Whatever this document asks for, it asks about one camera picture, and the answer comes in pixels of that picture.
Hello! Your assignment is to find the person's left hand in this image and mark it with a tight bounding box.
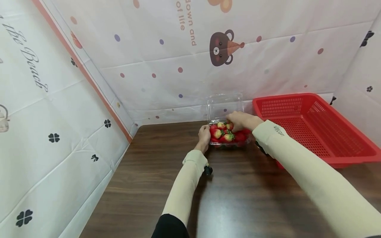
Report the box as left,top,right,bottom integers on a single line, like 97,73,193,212
195,125,211,154

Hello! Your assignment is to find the person's right hand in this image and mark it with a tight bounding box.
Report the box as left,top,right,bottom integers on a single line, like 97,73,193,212
226,111,265,132

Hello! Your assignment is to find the clear plastic clamshell box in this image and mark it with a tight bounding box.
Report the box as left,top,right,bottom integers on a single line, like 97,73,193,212
206,93,252,147

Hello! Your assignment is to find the person's right forearm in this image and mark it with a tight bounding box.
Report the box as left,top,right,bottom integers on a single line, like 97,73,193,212
252,120,381,238

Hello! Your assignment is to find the person's left forearm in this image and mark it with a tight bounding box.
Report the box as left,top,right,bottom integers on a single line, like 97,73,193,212
151,149,209,238

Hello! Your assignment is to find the pile of red strawberries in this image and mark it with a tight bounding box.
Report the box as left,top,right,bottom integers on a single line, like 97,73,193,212
209,122,251,144

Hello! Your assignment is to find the red plastic basket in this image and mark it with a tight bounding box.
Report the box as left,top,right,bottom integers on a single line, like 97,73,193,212
252,93,381,170

